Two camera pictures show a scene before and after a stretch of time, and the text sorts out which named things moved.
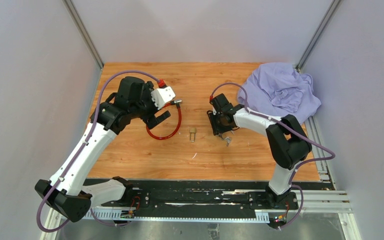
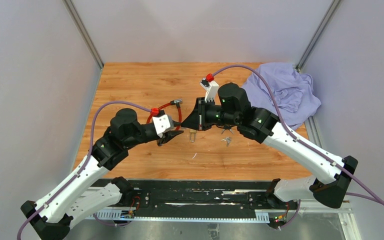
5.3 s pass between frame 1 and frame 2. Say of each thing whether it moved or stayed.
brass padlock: stayed
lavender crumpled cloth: stayed
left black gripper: moved
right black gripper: moved
